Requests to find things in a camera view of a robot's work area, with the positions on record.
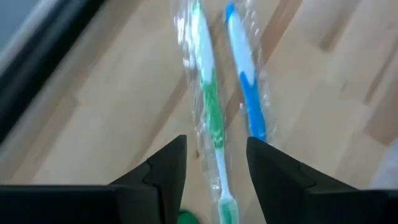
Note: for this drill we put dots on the green cloth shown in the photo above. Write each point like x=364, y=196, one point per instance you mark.
x=188, y=217

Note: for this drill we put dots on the green toothbrush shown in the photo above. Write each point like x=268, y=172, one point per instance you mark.
x=213, y=109

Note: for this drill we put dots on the blue toothbrush in clear wrapper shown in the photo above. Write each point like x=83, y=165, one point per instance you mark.
x=252, y=102

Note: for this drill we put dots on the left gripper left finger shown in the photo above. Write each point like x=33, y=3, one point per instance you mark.
x=161, y=186

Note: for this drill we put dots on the black table frame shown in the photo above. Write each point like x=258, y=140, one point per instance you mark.
x=37, y=68

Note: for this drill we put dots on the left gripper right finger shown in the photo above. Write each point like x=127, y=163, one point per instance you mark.
x=280, y=193

